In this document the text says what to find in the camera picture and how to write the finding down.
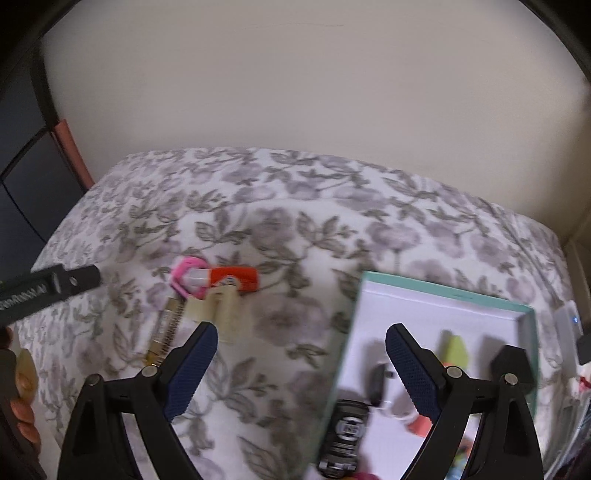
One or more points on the white power strip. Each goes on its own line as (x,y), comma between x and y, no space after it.
(568,323)

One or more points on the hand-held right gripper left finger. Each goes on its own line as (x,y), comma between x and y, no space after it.
(194,369)

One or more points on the person's left hand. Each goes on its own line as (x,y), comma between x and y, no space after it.
(25,413)

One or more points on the black power adapter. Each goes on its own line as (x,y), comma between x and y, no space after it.
(510,364)

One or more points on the white box with teal rim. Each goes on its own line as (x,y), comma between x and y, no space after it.
(425,309)

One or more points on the black toy car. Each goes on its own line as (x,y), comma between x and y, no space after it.
(344,438)

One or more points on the floral printed blanket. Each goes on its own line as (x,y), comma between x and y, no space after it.
(286,221)

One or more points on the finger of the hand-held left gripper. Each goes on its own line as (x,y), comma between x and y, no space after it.
(76,279)

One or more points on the red and white plastic dispenser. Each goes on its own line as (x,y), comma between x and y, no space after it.
(238,278)

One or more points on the beige toy gun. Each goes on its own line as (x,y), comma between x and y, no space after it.
(226,309)

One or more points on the dark cabinet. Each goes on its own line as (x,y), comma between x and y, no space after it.
(27,184)

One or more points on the gold harmonica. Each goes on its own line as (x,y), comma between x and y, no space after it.
(164,330)

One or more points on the black smartwatch with white case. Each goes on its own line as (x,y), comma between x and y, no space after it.
(379,385)

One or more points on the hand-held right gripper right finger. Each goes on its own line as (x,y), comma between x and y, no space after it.
(415,369)

